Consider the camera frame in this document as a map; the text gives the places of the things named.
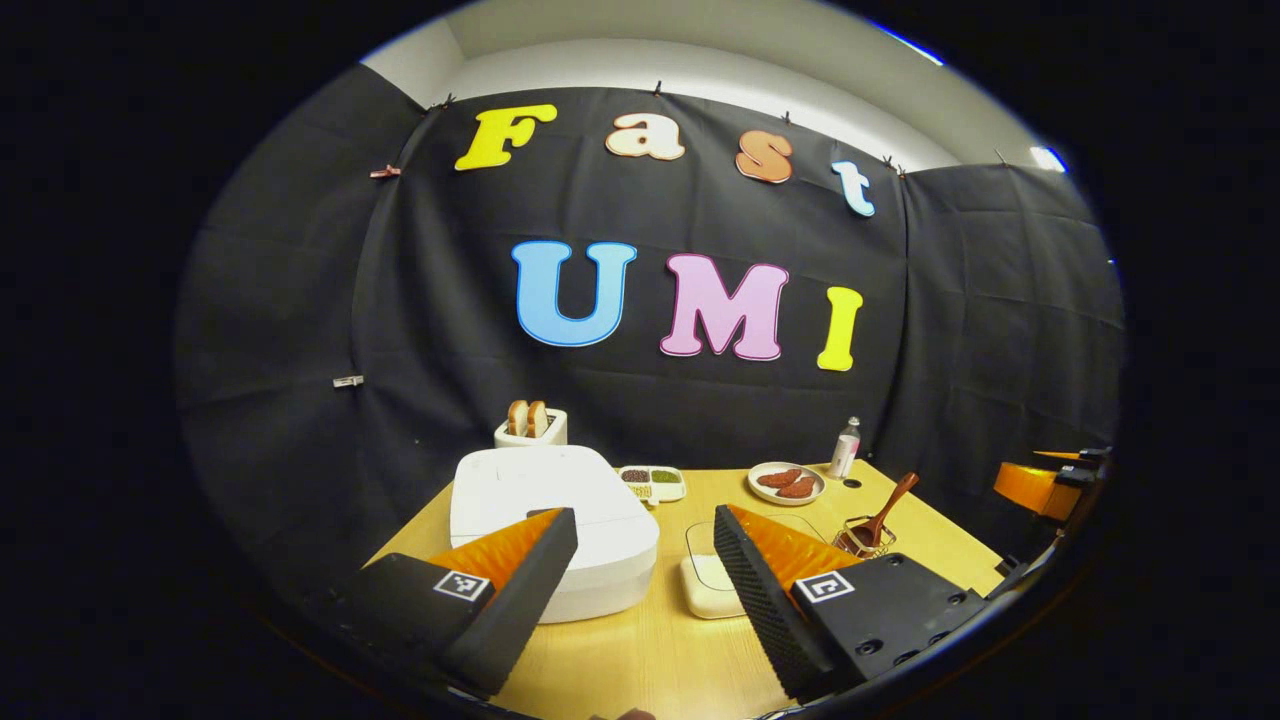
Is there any white rice cooker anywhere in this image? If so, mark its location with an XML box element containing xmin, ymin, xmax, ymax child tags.
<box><xmin>450</xmin><ymin>445</ymin><xmax>661</xmax><ymax>624</ymax></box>

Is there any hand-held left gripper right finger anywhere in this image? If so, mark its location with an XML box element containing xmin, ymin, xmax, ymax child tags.
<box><xmin>713</xmin><ymin>503</ymin><xmax>991</xmax><ymax>701</ymax></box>

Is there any white round plate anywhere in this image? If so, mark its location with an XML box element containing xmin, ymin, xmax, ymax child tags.
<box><xmin>747</xmin><ymin>461</ymin><xmax>827</xmax><ymax>507</ymax></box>

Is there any clear bottle with pink label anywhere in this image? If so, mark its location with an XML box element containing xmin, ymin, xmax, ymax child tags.
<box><xmin>828</xmin><ymin>417</ymin><xmax>862</xmax><ymax>480</ymax></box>

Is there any white toaster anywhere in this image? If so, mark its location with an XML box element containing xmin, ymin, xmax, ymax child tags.
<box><xmin>494</xmin><ymin>408</ymin><xmax>569</xmax><ymax>448</ymax></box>

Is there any brown wooden spoon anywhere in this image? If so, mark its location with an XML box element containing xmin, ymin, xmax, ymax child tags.
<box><xmin>850</xmin><ymin>472</ymin><xmax>919</xmax><ymax>548</ymax></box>

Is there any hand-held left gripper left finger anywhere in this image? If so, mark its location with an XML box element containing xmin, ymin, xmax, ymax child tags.
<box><xmin>335</xmin><ymin>507</ymin><xmax>579</xmax><ymax>699</ymax></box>

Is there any black backdrop cloth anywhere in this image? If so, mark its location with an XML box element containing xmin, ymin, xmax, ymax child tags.
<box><xmin>175</xmin><ymin>60</ymin><xmax>1126</xmax><ymax>601</ymax></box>

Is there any white divided bean dish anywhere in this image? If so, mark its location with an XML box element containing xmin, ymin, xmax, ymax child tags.
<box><xmin>617</xmin><ymin>465</ymin><xmax>687</xmax><ymax>504</ymax></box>

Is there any long ceiling light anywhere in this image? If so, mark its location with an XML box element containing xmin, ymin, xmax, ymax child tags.
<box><xmin>880</xmin><ymin>25</ymin><xmax>946</xmax><ymax>66</ymax></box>

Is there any wire chopstick holder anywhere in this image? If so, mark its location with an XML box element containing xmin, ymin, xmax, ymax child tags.
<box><xmin>833</xmin><ymin>515</ymin><xmax>898</xmax><ymax>559</ymax></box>

